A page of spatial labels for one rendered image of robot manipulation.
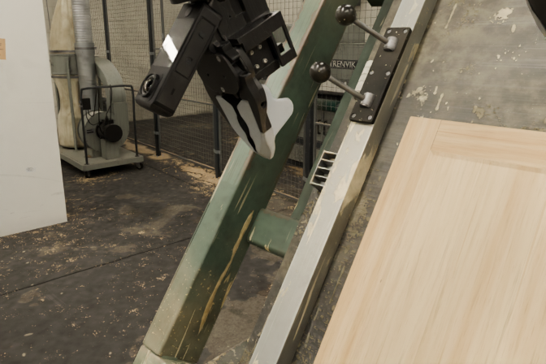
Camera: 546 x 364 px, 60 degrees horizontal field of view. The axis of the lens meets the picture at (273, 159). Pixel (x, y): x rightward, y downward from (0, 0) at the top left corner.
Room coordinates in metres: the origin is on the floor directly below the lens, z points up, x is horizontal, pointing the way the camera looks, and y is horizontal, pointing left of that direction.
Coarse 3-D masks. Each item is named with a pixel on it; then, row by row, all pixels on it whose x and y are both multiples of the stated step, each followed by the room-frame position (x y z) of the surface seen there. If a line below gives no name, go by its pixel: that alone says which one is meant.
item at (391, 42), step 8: (344, 8) 0.87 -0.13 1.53; (352, 8) 0.87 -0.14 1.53; (336, 16) 0.88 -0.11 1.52; (344, 16) 0.86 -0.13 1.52; (352, 16) 0.87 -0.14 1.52; (344, 24) 0.88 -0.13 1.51; (360, 24) 0.88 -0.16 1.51; (368, 32) 0.89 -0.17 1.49; (376, 32) 0.89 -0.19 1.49; (384, 40) 0.89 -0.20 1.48; (392, 40) 0.89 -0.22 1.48; (384, 48) 0.89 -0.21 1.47; (392, 48) 0.89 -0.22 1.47
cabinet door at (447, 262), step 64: (448, 128) 0.76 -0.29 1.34; (512, 128) 0.70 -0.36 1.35; (384, 192) 0.75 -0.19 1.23; (448, 192) 0.69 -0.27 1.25; (512, 192) 0.64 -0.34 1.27; (384, 256) 0.68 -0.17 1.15; (448, 256) 0.63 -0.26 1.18; (512, 256) 0.59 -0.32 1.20; (384, 320) 0.62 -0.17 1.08; (448, 320) 0.58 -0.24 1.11; (512, 320) 0.54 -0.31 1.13
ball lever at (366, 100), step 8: (320, 64) 0.82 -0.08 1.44; (312, 72) 0.82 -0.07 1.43; (320, 72) 0.81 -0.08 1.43; (328, 72) 0.82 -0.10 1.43; (320, 80) 0.82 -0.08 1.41; (328, 80) 0.84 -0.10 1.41; (336, 80) 0.83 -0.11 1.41; (344, 88) 0.84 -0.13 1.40; (360, 96) 0.84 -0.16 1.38; (368, 96) 0.84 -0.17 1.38; (360, 104) 0.85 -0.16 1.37; (368, 104) 0.84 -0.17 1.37
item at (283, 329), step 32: (416, 0) 0.95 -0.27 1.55; (416, 32) 0.91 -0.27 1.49; (352, 128) 0.84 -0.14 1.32; (384, 128) 0.85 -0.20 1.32; (352, 160) 0.80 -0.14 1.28; (352, 192) 0.78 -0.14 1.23; (320, 224) 0.76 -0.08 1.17; (320, 256) 0.72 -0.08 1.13; (288, 288) 0.71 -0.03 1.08; (320, 288) 0.72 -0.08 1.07; (288, 320) 0.68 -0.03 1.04; (256, 352) 0.67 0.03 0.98; (288, 352) 0.66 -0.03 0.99
